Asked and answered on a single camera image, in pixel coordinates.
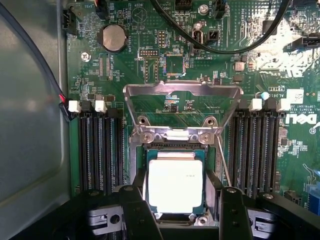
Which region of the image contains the white barcode label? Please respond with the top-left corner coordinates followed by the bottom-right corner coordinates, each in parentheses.
top-left (285, 89), bottom-right (305, 106)

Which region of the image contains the silver coin cell battery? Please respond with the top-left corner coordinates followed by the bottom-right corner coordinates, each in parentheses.
top-left (100, 24), bottom-right (129, 53)

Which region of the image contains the RAM slot with white latch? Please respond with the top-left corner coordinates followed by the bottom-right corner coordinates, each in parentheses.
top-left (67, 99), bottom-right (89, 196)
top-left (243, 97), bottom-right (262, 198)
top-left (94, 99), bottom-right (115, 195)

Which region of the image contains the CPU socket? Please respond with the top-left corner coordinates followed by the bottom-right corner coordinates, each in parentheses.
top-left (127, 134), bottom-right (226, 227)

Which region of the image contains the green Dell motherboard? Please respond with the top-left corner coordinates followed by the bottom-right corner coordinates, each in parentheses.
top-left (65, 0), bottom-right (320, 218)

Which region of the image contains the thin metal locking lever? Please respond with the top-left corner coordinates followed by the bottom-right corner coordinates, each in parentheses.
top-left (216, 136), bottom-right (233, 188)

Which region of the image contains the silver metal socket cover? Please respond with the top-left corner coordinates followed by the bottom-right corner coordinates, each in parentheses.
top-left (123, 80), bottom-right (244, 146)

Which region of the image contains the black fan connector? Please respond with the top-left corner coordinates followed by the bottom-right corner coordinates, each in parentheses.
top-left (62, 6), bottom-right (79, 35)

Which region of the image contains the black looped wire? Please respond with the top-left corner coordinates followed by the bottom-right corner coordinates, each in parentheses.
top-left (149, 0), bottom-right (292, 54)

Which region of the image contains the internal USB port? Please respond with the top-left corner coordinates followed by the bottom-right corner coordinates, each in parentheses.
top-left (191, 29), bottom-right (205, 49)

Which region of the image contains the grey metal PC case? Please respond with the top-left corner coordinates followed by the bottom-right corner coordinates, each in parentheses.
top-left (0, 0), bottom-right (72, 240)

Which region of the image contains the RAM slot with black latch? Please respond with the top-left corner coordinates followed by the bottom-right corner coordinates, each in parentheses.
top-left (228, 99), bottom-right (250, 188)
top-left (107, 107), bottom-right (126, 187)
top-left (81, 99), bottom-right (102, 196)
top-left (259, 98), bottom-right (276, 195)

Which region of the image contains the blue plastic connector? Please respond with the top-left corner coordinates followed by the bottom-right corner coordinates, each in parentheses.
top-left (303, 181), bottom-right (320, 216)

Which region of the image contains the grey sleeved fan wire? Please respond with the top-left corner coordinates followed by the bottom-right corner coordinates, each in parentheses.
top-left (0, 2), bottom-right (74, 123)

